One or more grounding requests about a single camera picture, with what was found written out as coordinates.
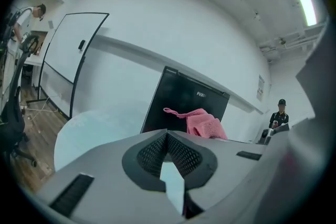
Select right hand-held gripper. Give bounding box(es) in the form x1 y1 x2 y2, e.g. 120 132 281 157
225 17 332 192

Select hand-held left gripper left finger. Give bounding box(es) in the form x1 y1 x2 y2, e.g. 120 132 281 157
33 128 184 224

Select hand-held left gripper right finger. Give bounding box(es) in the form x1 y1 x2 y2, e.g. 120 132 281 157
167 129 280 222

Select pink cloth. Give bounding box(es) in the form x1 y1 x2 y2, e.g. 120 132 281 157
163 106 228 140

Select light blue flowered tablecloth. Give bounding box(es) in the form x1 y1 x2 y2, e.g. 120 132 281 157
54 107 186 216

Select black mini fridge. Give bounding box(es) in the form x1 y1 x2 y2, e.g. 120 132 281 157
140 65 231 140

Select white ceiling pipes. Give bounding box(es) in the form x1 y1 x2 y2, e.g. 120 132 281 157
258 23 326 61

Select black office chair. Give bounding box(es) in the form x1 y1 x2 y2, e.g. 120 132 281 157
0 35 40 167

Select white desk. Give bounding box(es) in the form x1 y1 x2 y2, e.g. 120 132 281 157
22 54 44 68

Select whiteboard on black stand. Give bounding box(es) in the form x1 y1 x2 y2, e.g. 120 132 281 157
26 12 110 120

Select ceiling strip light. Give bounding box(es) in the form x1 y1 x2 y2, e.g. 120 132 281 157
290 0 318 27

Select white wall notice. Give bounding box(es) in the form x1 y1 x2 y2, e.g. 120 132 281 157
256 74 266 102

